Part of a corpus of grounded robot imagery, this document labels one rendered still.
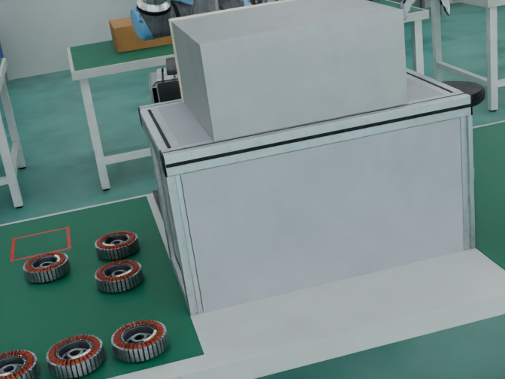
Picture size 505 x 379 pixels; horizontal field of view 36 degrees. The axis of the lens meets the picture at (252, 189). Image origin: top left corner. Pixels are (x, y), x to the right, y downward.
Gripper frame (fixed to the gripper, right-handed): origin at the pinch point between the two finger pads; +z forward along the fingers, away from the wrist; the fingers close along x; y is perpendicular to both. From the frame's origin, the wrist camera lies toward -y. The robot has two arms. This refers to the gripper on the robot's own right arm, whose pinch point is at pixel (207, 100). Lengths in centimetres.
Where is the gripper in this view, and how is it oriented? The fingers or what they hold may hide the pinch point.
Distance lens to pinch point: 221.6
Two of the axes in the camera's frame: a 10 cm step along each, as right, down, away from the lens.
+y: 6.2, 1.4, 7.7
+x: -7.8, 2.0, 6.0
